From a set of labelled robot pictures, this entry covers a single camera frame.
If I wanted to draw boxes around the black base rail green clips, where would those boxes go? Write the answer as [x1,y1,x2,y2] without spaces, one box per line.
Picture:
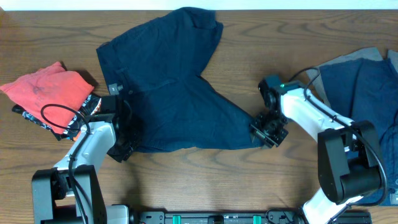
[107,202,373,224]

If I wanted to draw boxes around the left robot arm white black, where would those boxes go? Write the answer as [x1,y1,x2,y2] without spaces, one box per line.
[31,95,141,223]

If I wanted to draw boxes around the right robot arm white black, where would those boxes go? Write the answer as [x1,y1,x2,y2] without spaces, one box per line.
[250,75,387,223]

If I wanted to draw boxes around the dark navy shorts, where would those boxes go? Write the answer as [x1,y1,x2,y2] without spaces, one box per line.
[96,7,262,152]

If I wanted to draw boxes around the folded black printed shirt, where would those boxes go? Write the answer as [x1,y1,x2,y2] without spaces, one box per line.
[12,94,101,141]

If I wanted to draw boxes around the blue denim garment pile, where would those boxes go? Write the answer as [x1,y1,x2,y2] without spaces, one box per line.
[320,58,397,206]

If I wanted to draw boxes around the grey garment under pile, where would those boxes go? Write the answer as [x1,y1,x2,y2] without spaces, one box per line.
[313,47,397,107]

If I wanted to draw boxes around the folded red shirt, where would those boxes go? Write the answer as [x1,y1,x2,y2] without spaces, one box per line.
[1,62,94,124]

